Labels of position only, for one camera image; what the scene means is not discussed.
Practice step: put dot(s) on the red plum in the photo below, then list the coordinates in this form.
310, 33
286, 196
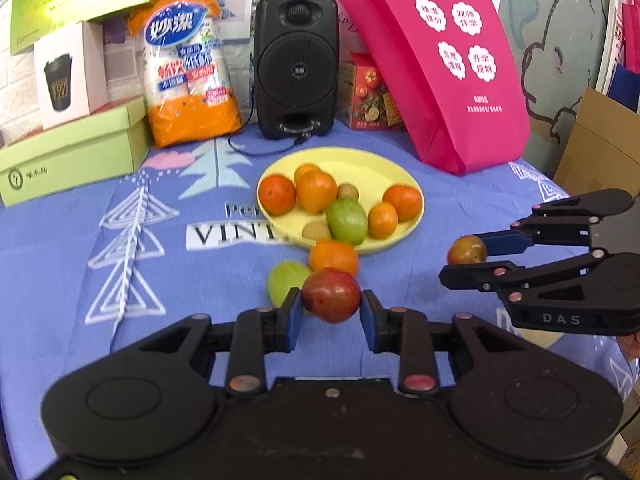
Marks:
331, 295
466, 250

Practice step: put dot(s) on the yellow plate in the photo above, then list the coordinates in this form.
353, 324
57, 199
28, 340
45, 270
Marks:
360, 170

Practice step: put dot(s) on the pink tote bag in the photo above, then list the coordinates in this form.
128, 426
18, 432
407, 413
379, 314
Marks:
450, 110

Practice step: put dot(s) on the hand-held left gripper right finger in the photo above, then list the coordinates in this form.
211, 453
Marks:
372, 325

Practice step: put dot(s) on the green mango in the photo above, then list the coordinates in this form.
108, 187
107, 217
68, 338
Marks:
346, 220
285, 280

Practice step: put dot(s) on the calendar wall poster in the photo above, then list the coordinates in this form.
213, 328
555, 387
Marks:
232, 5

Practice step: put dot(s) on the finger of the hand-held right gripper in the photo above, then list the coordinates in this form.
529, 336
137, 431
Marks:
505, 244
480, 276

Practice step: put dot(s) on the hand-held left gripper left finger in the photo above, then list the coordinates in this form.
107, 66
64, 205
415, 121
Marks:
292, 320

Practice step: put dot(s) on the black speaker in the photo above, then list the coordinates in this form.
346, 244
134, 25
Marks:
295, 70

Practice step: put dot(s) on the orange tangerine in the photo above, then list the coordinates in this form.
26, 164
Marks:
316, 191
403, 202
277, 194
306, 170
333, 257
382, 220

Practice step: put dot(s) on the brown cardboard box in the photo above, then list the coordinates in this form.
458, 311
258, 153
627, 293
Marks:
600, 150

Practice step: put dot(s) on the white cup box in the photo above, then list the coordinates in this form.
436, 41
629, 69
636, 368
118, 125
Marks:
65, 80

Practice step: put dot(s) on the orange paper cup pack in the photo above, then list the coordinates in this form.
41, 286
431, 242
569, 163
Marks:
185, 110

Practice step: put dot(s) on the person's right hand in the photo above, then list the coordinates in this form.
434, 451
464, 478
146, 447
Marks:
631, 346

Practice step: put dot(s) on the dark blue bag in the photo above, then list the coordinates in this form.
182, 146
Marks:
625, 87

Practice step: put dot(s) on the small brown kiwi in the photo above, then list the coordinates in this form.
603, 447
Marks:
348, 191
316, 231

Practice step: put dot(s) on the pink hanging bag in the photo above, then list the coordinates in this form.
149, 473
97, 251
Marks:
631, 35

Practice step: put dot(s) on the light green shoe box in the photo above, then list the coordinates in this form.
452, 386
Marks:
65, 160

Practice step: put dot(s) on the red cracker box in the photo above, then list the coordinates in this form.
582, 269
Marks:
370, 95

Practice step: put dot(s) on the blue printed tablecloth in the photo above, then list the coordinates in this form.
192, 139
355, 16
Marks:
175, 270

